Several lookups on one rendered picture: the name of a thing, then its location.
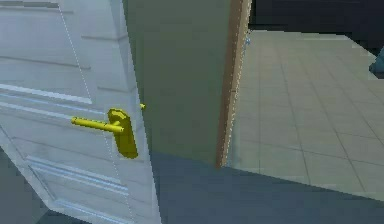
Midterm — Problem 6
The white panelled room door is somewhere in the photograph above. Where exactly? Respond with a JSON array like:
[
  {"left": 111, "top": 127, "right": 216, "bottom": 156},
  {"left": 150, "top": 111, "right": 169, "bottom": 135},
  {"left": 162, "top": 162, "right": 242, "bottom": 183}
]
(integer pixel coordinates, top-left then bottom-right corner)
[{"left": 0, "top": 0, "right": 163, "bottom": 224}]

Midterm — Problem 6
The teal blue object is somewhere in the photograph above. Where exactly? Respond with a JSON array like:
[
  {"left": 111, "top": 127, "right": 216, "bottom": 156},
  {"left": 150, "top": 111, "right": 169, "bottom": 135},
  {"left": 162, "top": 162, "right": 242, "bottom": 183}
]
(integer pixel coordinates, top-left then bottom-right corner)
[{"left": 368, "top": 47, "right": 384, "bottom": 75}]

